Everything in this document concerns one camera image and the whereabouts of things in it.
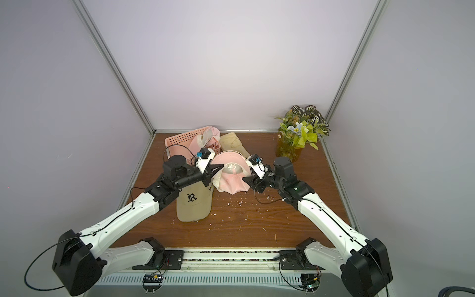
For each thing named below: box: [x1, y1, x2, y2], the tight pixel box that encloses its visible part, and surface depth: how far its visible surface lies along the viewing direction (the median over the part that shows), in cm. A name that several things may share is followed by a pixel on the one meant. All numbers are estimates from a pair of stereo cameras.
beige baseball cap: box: [175, 180, 214, 223], surface depth 87 cm
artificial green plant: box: [274, 105, 331, 151], surface depth 94 cm
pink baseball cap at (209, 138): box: [189, 125, 221, 156], surface depth 112 cm
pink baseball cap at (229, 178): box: [211, 150, 252, 195], surface depth 79 cm
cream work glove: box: [219, 132, 251, 160], surface depth 116 cm
